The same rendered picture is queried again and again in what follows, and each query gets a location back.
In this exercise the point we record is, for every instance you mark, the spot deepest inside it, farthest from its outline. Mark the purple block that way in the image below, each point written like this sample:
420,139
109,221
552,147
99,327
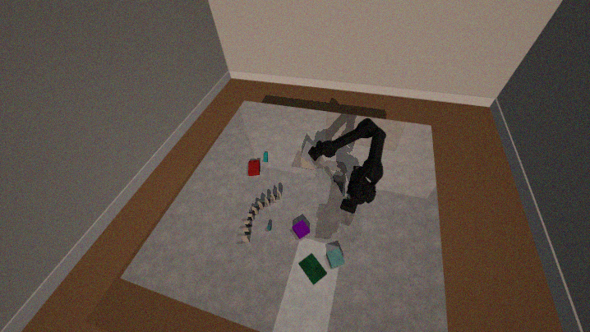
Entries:
301,229

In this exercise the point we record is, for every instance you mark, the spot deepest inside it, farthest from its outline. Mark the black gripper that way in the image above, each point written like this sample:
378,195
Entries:
347,205

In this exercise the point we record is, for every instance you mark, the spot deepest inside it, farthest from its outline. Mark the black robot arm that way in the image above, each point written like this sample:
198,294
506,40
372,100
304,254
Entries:
360,190

